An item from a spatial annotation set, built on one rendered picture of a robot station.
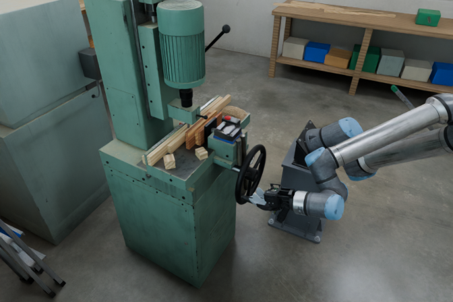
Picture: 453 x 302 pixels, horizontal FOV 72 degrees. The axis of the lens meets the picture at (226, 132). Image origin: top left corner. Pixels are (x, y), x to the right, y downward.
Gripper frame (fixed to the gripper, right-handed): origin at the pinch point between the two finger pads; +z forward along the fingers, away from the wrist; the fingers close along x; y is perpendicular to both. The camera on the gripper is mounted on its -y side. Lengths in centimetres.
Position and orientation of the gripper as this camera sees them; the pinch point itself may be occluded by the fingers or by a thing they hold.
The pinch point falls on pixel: (252, 199)
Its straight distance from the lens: 137.2
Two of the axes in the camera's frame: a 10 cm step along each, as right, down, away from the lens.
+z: -8.2, 0.0, 5.7
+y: -2.8, -8.7, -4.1
